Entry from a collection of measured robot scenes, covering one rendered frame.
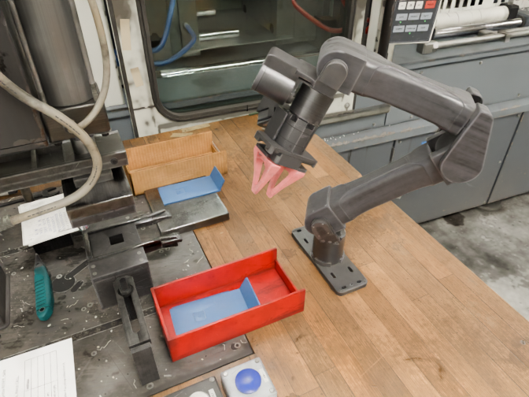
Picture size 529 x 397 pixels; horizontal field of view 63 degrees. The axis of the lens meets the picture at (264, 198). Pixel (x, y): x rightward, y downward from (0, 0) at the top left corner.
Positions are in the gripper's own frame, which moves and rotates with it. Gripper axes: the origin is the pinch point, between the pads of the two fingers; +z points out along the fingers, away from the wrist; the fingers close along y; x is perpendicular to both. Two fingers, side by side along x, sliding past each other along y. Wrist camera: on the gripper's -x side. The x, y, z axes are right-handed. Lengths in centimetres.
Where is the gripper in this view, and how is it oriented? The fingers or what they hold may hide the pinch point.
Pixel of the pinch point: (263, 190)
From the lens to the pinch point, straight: 76.1
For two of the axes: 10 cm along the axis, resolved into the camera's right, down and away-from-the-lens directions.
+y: -7.8, -1.9, -5.9
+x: 4.2, 5.4, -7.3
